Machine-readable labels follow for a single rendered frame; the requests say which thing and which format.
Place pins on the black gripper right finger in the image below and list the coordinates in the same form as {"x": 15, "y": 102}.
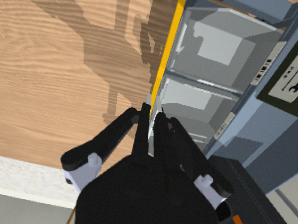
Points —
{"x": 213, "y": 185}

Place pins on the yellow bar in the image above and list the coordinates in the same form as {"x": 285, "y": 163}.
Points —
{"x": 166, "y": 52}

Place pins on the grey open bin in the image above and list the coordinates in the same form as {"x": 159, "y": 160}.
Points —
{"x": 199, "y": 108}
{"x": 223, "y": 46}
{"x": 195, "y": 138}

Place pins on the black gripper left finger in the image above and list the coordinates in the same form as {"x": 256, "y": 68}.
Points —
{"x": 83, "y": 163}

